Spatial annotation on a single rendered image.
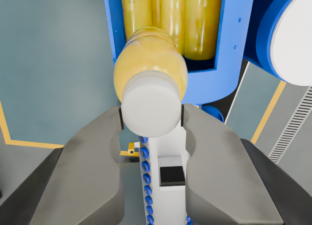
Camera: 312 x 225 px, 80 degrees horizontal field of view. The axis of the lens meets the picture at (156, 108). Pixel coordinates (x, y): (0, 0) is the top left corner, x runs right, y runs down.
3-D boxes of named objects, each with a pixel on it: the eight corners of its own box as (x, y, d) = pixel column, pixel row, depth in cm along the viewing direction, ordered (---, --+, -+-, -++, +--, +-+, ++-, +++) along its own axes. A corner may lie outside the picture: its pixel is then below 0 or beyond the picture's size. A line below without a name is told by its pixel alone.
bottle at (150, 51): (148, 12, 26) (146, 25, 10) (182, 46, 29) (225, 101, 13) (118, 50, 29) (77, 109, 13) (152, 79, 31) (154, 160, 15)
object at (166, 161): (158, 160, 81) (159, 191, 68) (157, 153, 79) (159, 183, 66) (180, 159, 81) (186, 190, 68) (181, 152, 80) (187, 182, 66)
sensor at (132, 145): (129, 147, 81) (128, 155, 77) (129, 142, 80) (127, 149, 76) (147, 146, 81) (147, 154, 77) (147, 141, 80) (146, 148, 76)
